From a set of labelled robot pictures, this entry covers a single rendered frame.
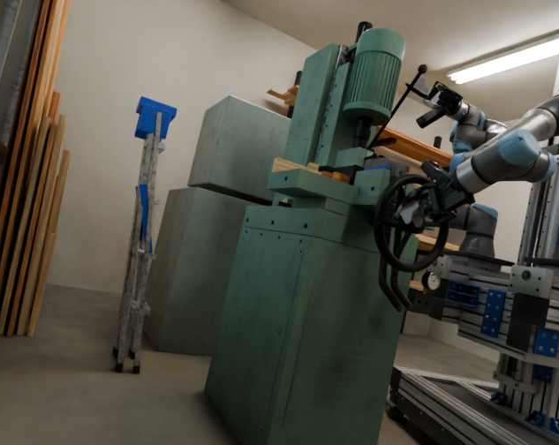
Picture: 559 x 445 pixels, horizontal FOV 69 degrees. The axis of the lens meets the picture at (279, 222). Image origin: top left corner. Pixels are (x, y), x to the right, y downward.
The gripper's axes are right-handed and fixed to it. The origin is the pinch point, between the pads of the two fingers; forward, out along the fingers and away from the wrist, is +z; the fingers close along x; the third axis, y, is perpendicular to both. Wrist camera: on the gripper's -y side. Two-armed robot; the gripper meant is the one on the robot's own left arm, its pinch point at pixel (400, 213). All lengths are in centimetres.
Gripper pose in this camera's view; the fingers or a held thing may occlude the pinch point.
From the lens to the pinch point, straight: 112.9
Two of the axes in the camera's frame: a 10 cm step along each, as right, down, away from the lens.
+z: -5.1, 4.5, 7.4
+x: 8.6, 2.2, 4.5
